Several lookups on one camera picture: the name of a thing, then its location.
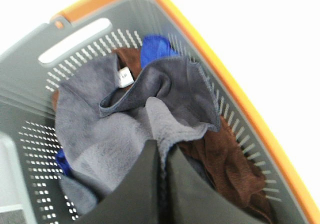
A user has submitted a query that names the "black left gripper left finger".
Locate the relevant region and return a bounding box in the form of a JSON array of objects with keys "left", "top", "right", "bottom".
[{"left": 79, "top": 140, "right": 160, "bottom": 223}]

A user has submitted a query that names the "grey perforated basket orange rim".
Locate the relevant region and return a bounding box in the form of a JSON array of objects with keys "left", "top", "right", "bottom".
[{"left": 0, "top": 0, "right": 320, "bottom": 223}]

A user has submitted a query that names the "dark grey towel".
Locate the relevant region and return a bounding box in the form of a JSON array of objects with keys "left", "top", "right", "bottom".
[{"left": 55, "top": 53, "right": 220, "bottom": 214}]

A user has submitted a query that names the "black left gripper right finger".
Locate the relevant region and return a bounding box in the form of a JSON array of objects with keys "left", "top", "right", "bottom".
[{"left": 166, "top": 146, "right": 262, "bottom": 223}]

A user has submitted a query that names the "brown towel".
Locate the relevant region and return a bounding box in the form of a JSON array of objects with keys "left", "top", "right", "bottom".
[{"left": 51, "top": 46, "right": 273, "bottom": 223}]

